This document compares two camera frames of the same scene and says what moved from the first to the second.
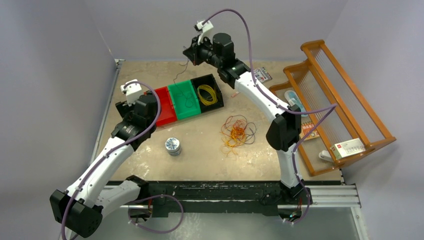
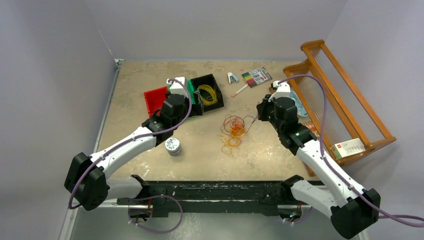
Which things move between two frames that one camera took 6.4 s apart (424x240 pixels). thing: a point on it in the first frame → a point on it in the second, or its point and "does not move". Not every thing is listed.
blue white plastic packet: [292, 99] does not move
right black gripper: [193, 53] → [262, 109]
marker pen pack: [262, 74] does not move
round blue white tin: [173, 146] does not move
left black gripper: [126, 111] → [196, 109]
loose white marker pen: [235, 94] does not move
